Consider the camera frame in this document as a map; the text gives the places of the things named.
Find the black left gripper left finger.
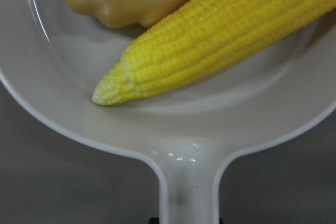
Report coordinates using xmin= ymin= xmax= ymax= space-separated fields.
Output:
xmin=148 ymin=217 xmax=160 ymax=224

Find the beige plastic dustpan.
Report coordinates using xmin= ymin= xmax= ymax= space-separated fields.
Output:
xmin=1 ymin=0 xmax=335 ymax=223

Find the yellow toy corn cob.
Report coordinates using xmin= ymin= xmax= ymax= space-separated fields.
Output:
xmin=92 ymin=0 xmax=335 ymax=105

